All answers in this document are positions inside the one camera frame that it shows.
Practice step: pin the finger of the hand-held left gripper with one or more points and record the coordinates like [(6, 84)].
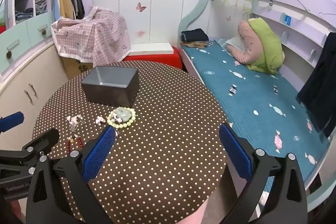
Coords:
[(42, 141), (11, 120)]

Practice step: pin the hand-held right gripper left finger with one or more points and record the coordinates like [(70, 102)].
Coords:
[(99, 153)]

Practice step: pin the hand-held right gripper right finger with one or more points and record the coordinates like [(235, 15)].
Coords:
[(235, 153)]

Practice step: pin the small white pink beads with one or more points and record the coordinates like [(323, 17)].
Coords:
[(100, 120)]

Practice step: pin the pale green jade pendant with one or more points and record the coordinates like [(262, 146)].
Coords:
[(122, 112)]

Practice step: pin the grey metal tin box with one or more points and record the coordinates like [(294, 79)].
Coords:
[(110, 94)]

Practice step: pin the cream cabinet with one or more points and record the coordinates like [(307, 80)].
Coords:
[(18, 87)]

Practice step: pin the blue candy print bed sheet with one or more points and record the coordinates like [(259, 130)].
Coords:
[(249, 98)]

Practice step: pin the brown polka dot tablecloth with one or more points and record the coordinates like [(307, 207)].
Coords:
[(157, 161)]

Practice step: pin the brown cardboard box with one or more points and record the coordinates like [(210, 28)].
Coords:
[(76, 66)]

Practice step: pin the teal drawer unit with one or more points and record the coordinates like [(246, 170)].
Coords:
[(29, 32)]

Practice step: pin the red stool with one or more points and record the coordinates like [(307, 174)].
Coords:
[(157, 61)]

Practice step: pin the white pillow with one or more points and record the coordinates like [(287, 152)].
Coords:
[(235, 43)]

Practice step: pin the green blanket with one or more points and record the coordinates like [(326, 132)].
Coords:
[(267, 48)]

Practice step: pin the dark hanging garment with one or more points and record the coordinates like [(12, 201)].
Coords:
[(320, 82)]

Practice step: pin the pink pillow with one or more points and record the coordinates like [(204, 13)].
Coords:
[(245, 40)]

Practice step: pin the tan folded cloth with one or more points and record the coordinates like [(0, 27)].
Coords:
[(195, 44)]

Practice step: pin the white board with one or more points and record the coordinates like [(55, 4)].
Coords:
[(149, 48)]

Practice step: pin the pink checkered cloth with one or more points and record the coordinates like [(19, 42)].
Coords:
[(105, 35)]

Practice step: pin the dark folded clothes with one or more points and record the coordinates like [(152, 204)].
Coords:
[(194, 35)]

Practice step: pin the small blue box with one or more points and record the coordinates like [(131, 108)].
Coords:
[(286, 18)]

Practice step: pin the faded butterfly wall sticker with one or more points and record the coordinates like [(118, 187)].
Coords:
[(141, 33)]

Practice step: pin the pink butterfly wall sticker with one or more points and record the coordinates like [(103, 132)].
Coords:
[(141, 7)]

